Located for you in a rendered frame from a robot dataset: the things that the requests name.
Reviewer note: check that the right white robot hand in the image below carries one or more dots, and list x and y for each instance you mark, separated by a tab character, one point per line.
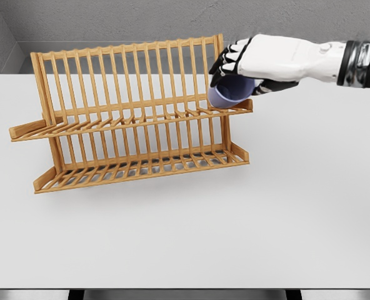
266	56

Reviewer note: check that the light purple cup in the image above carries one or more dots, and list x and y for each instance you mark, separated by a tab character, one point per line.
232	92

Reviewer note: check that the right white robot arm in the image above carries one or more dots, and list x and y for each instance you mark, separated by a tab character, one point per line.
335	61

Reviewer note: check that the wooden two-tier dish rack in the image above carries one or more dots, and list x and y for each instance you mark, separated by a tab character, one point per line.
132	118

